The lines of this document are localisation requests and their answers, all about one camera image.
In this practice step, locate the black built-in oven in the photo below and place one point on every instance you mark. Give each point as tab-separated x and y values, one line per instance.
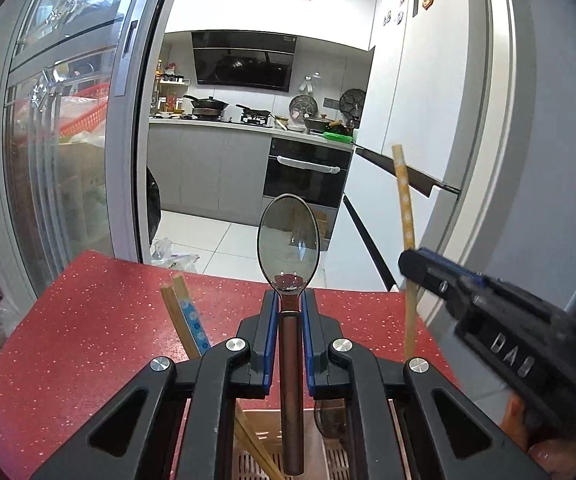
303	175

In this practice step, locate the black wok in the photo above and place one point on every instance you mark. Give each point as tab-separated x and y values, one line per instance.
208	106

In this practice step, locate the white wall ornament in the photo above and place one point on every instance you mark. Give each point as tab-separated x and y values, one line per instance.
311	82

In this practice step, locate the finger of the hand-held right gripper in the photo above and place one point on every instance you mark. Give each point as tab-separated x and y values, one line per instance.
460	271
427	272

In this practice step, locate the clear plastic bag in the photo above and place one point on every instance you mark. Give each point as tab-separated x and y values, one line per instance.
175	257

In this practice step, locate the pale patterned wooden chopstick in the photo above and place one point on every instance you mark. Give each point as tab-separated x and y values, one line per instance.
406	210

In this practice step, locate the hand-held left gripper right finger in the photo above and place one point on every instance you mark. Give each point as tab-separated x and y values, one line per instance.
310	350

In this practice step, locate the black range hood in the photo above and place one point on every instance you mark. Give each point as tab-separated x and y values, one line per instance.
243	62

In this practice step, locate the white refrigerator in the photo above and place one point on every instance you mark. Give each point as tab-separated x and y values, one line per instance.
417	85

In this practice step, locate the plain wooden chopstick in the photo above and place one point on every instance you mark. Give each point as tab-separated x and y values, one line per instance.
173	310

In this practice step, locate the sliding glass door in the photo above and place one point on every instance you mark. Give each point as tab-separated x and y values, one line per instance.
68	135

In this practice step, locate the blue patterned wooden chopstick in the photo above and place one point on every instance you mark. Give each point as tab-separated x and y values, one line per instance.
193	320

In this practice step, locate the black trash bag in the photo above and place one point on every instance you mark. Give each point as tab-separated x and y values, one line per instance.
154	210

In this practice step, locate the round metal steamer rack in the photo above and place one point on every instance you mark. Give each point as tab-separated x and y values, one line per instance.
303	106

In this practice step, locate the spice rack with bottles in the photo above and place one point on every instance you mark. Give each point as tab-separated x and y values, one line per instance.
170	95

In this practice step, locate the grey kitchen cabinet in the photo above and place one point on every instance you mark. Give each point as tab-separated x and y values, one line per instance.
208	170

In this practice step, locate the dark cooking pot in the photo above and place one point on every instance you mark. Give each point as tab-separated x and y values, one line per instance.
319	124

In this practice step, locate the green cutting board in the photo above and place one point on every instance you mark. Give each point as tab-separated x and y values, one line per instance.
338	137

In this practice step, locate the person's right hand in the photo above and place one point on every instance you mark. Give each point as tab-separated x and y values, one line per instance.
567	457

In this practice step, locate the clear brown plastic spoon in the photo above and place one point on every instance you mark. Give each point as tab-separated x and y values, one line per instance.
330	422

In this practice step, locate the beige utensil holder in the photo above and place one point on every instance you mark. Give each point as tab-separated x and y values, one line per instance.
335	462

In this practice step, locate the red plastic basket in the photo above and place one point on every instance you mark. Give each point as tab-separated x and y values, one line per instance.
88	115

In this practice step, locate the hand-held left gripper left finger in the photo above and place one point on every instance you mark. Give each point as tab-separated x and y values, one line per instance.
270	350

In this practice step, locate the round black rack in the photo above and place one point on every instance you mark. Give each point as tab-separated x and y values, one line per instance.
352	102

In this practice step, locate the black frying pan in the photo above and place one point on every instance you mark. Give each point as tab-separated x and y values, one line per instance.
254	111

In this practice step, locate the clear grey plastic spoon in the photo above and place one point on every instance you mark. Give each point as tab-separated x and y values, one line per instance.
288	245

